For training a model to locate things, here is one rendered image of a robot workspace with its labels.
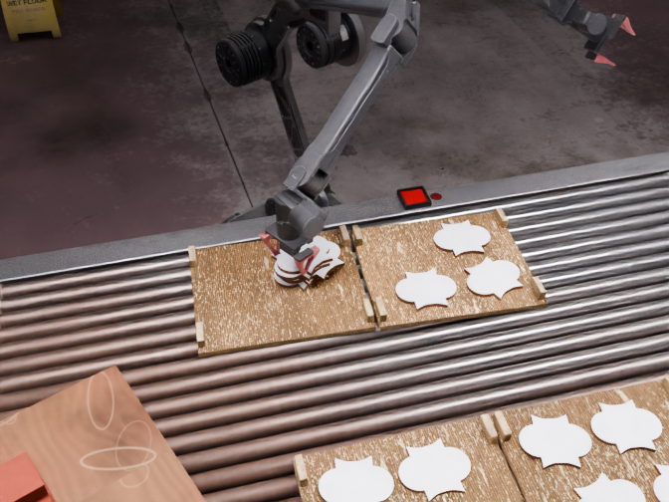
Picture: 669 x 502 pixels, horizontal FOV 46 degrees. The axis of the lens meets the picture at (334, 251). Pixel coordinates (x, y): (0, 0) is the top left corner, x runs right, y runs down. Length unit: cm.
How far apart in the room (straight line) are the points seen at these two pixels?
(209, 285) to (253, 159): 204
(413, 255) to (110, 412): 85
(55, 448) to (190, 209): 222
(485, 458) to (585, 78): 341
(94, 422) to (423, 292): 81
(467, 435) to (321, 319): 44
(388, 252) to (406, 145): 205
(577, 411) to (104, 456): 95
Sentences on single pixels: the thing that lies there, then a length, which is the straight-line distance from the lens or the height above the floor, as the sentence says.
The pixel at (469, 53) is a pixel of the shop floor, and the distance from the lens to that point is 490.
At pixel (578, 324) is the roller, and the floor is 92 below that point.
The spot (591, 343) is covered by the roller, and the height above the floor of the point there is 91.
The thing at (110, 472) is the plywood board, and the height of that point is 104.
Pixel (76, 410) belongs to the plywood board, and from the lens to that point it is 164.
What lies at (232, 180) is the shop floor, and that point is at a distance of 382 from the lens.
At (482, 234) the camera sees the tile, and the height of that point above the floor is 95.
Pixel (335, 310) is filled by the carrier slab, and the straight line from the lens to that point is 187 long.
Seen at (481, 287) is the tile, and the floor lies 95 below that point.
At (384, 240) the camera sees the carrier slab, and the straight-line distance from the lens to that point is 205.
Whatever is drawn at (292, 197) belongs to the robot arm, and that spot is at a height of 120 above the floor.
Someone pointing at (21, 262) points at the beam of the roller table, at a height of 91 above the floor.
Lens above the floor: 230
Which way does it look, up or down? 42 degrees down
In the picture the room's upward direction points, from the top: straight up
